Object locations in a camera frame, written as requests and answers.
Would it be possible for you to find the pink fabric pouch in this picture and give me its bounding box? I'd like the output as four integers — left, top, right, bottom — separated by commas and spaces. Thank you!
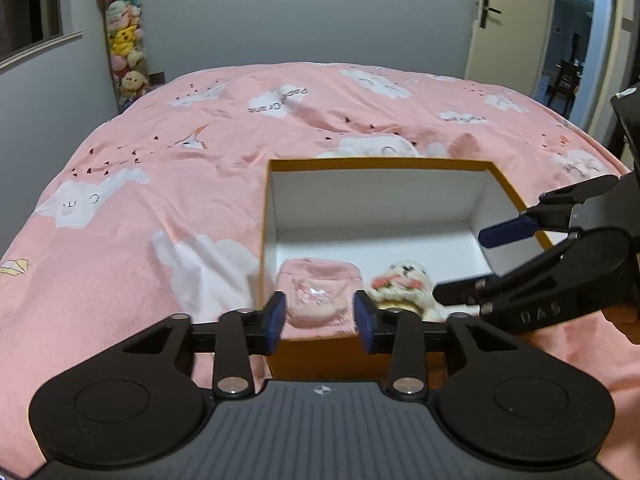
277, 258, 363, 336

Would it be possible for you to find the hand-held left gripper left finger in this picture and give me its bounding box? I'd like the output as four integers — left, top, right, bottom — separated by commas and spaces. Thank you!
117, 291, 288, 401

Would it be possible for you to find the cream door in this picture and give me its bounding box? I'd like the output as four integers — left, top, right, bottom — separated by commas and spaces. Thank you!
465, 0, 561, 98

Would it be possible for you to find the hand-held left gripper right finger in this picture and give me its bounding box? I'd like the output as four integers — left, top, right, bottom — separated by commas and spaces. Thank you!
352, 290, 521, 401

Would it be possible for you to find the hanging column of plush toys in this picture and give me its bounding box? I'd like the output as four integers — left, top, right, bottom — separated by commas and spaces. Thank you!
96, 0, 151, 113

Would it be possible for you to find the orange cardboard box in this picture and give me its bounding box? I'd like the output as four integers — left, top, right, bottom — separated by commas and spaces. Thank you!
257, 157, 556, 383

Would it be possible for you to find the cream plush bear toy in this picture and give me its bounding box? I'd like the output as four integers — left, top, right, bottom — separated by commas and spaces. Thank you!
367, 259, 448, 323

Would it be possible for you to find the black door handle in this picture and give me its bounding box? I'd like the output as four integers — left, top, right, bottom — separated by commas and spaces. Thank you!
472, 0, 502, 31

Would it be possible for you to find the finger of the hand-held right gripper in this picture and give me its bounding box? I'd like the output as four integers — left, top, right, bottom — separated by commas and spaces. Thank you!
432, 227, 640, 336
477, 174, 621, 250

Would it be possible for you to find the window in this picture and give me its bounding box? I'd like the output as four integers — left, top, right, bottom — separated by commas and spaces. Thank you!
0, 0, 83, 68

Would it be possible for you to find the dark wooden chair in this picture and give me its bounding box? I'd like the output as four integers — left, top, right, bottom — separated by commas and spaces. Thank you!
547, 60, 586, 116

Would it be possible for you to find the pink printed blanket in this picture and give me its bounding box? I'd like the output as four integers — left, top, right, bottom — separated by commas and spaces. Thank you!
0, 62, 640, 480

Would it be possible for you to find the person's right hand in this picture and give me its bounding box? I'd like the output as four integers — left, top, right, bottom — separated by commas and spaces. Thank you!
600, 299, 640, 346

